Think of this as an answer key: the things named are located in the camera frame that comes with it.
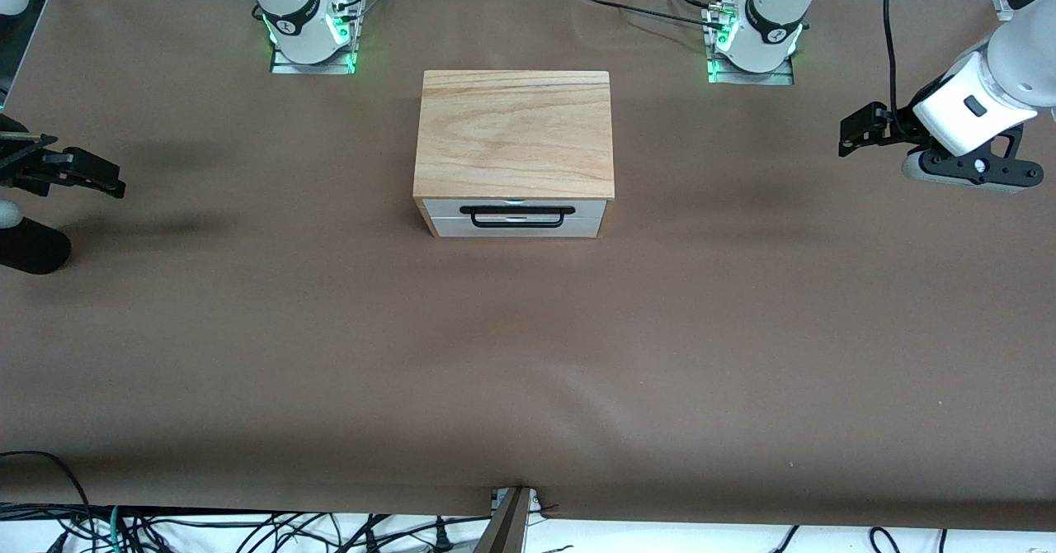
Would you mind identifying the white drawer with black handle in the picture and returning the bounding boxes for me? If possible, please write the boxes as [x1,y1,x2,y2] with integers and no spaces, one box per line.
[421,199,608,229]

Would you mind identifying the wooden drawer cabinet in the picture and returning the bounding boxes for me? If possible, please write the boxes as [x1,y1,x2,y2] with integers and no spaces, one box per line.
[412,70,616,239]

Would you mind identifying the black cylinder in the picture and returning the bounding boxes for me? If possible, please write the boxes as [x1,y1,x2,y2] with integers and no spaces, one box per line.
[0,215,72,276]

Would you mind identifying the brown table cover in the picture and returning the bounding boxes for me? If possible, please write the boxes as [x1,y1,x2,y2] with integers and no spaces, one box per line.
[0,0,1056,531]

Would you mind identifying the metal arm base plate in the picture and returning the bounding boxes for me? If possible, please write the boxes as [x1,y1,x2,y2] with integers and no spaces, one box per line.
[270,41,358,75]
[707,50,795,86]

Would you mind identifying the long black table cable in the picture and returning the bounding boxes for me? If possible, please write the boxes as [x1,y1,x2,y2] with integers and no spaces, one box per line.
[587,0,720,34]

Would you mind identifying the looped black floor cable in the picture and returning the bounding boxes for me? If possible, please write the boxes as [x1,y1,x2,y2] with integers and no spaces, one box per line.
[0,451,93,529]

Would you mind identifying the tangled black floor cables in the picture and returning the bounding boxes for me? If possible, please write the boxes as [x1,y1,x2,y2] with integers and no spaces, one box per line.
[0,503,496,553]

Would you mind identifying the white metal bracket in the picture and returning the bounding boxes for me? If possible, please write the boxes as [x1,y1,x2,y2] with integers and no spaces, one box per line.
[492,487,542,514]

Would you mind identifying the grey camera mount pole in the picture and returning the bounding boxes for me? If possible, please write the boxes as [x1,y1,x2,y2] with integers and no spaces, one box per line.
[474,487,531,553]

